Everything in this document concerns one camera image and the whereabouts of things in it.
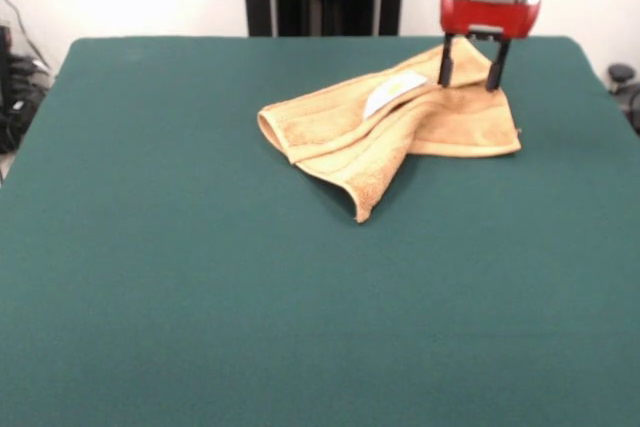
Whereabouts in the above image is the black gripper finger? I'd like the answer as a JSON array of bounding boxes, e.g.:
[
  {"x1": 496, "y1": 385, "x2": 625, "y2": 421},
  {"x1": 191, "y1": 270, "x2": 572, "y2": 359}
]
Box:
[
  {"x1": 485, "y1": 37, "x2": 512, "y2": 93},
  {"x1": 437, "y1": 32, "x2": 457, "y2": 87}
]

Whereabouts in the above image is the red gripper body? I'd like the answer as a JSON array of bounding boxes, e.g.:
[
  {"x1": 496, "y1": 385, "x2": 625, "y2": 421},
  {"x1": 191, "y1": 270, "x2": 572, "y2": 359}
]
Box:
[{"x1": 438, "y1": 0, "x2": 543, "y2": 43}]

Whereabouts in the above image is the tan towel with white label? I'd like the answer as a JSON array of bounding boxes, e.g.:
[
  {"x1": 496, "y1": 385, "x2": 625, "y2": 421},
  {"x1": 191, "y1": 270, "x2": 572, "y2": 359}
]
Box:
[{"x1": 256, "y1": 39, "x2": 523, "y2": 225}]

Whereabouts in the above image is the dark stand base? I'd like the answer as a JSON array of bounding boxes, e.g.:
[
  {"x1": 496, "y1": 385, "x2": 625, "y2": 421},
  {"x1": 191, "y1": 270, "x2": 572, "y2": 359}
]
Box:
[{"x1": 607, "y1": 63, "x2": 640, "y2": 136}]

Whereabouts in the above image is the dark green table cloth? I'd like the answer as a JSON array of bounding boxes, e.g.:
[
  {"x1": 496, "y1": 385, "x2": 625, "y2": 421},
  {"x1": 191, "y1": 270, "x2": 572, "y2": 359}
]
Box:
[{"x1": 0, "y1": 35, "x2": 640, "y2": 427}]

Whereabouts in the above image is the black equipment with cables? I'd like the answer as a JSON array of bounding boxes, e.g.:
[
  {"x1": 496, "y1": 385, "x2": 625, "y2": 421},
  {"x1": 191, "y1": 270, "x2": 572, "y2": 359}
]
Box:
[{"x1": 0, "y1": 24, "x2": 54, "y2": 154}]

